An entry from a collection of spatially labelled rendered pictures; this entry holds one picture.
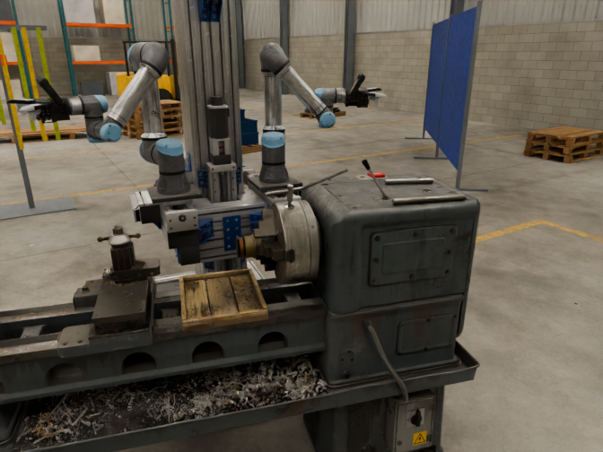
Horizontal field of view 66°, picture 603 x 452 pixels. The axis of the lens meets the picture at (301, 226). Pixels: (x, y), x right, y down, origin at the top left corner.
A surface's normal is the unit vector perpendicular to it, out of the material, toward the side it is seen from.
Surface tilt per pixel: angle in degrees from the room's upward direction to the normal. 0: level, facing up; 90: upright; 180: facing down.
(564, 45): 90
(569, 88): 90
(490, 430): 0
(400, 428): 88
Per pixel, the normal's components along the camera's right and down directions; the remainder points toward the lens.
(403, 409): 0.27, 0.29
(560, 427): 0.00, -0.94
